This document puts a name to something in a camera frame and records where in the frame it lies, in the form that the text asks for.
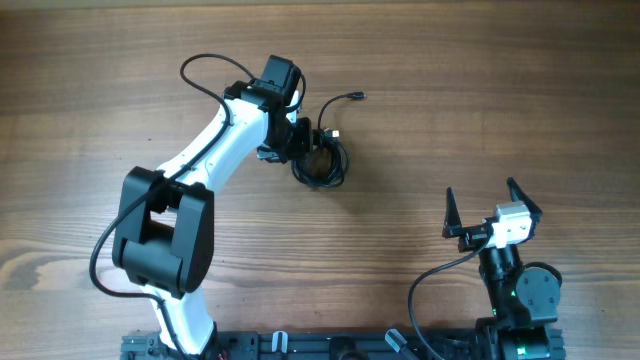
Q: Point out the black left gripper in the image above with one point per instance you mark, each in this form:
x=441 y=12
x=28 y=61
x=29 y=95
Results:
x=302 y=145

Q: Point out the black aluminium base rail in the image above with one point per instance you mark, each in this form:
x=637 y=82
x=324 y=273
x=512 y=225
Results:
x=451 y=344

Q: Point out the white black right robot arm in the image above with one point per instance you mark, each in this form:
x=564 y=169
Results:
x=524 y=296

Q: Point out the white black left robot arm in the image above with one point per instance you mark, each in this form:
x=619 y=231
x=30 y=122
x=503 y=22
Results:
x=164 y=231

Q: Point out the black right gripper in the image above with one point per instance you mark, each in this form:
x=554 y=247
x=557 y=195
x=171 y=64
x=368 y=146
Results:
x=472 y=235

